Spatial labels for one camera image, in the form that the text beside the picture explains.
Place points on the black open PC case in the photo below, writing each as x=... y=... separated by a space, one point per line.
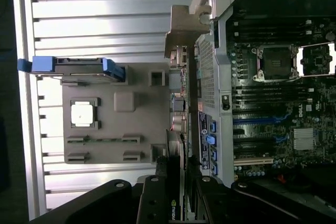
x=223 y=82

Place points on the CPU socket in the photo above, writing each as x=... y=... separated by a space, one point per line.
x=275 y=62

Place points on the hard disk with blue caddy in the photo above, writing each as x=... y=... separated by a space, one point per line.
x=78 y=62

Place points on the green motherboard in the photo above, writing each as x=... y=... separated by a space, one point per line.
x=302 y=98

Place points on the grey parts rack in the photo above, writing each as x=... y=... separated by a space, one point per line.
x=118 y=134

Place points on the silver CPU chip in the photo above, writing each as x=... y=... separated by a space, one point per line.
x=82 y=113

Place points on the white expansion slot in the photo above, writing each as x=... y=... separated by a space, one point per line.
x=252 y=161

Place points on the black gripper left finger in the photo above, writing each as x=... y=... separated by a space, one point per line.
x=152 y=200

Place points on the green bare RAM stick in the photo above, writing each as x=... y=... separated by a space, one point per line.
x=105 y=140

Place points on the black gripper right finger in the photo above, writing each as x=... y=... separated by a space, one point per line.
x=210 y=203

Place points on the blue expansion slot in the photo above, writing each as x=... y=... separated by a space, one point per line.
x=262 y=122

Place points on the metal socket cover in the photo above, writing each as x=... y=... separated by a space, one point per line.
x=317 y=61

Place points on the silver chipset heatsink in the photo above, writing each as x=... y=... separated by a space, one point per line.
x=303 y=140

